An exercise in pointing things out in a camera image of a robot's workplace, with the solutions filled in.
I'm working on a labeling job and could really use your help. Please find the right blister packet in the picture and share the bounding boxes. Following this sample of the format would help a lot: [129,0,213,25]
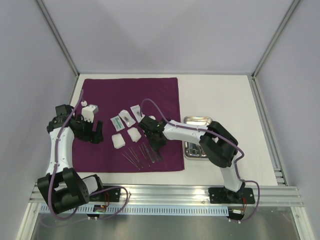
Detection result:
[130,104,145,123]

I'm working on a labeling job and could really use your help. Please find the stainless steel tray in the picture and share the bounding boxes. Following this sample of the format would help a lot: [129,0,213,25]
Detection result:
[183,116,213,161]

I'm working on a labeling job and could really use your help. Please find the green white sachet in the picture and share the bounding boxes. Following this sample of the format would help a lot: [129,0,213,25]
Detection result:
[110,115,125,132]

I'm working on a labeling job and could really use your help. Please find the purple cloth mat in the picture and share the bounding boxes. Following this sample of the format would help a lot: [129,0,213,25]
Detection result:
[72,77,185,173]

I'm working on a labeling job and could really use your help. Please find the steel tweezers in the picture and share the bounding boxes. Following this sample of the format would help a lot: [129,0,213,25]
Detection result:
[138,145,150,167]
[122,153,140,170]
[128,147,144,169]

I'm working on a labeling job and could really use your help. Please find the left gauze pad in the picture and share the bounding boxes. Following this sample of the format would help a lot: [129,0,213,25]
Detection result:
[111,133,126,150]

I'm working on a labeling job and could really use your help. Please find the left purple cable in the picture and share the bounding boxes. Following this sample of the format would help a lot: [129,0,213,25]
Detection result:
[48,87,106,221]

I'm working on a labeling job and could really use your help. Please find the gauze pad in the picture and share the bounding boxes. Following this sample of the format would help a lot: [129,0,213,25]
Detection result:
[111,133,126,150]
[127,127,142,143]

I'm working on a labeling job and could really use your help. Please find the left aluminium frame post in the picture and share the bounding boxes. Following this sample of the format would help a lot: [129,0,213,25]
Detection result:
[34,0,80,78]

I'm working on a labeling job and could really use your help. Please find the right aluminium side rail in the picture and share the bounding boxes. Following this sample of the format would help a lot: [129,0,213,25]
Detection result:
[248,75,288,186]

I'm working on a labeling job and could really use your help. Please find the purple cable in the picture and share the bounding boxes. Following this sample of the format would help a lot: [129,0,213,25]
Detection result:
[48,87,106,221]
[139,98,261,224]

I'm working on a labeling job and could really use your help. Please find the surgical scissors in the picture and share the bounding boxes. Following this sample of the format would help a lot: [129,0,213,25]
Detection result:
[186,142,199,157]
[195,144,202,156]

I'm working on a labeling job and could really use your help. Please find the front aluminium rail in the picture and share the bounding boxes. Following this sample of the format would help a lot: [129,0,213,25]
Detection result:
[28,182,305,208]

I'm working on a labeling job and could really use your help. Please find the slotted cable duct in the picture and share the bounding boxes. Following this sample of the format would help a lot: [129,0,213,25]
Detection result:
[39,204,230,215]

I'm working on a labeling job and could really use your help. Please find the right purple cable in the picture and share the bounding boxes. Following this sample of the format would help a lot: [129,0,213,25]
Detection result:
[139,98,261,224]

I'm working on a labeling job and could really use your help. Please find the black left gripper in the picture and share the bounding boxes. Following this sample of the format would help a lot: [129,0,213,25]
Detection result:
[74,115,104,144]

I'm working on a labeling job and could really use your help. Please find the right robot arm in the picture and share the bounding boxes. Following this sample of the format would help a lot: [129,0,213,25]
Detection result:
[138,116,244,203]

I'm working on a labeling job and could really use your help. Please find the middle gauze pad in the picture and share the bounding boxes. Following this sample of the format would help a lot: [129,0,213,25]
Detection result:
[127,127,142,143]

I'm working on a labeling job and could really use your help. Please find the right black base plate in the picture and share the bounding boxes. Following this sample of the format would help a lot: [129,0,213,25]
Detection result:
[208,187,256,204]

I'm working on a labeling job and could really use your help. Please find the middle blister packet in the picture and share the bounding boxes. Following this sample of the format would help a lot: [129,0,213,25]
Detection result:
[118,110,136,128]

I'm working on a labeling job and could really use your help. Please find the leftmost steel tweezers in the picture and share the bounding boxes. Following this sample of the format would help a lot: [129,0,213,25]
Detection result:
[122,153,140,170]

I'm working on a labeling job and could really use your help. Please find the aluminium frame post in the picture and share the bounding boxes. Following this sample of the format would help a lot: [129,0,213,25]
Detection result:
[251,0,302,80]
[34,0,80,78]

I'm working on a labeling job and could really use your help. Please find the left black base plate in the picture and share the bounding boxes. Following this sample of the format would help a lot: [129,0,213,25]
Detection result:
[89,186,121,203]

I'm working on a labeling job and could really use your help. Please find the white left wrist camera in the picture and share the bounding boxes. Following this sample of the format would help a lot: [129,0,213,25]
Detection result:
[80,100,99,123]

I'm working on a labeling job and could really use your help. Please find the blister packet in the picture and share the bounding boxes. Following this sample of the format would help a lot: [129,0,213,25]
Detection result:
[118,110,136,128]
[130,104,145,123]

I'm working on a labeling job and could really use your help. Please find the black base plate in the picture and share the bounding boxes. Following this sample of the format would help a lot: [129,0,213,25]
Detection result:
[208,187,256,204]
[89,186,121,203]

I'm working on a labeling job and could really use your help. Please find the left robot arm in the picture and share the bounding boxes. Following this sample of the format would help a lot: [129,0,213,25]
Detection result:
[37,104,105,215]

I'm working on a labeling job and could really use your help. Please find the right aluminium frame post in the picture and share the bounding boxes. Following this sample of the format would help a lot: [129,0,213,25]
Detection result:
[251,0,302,80]

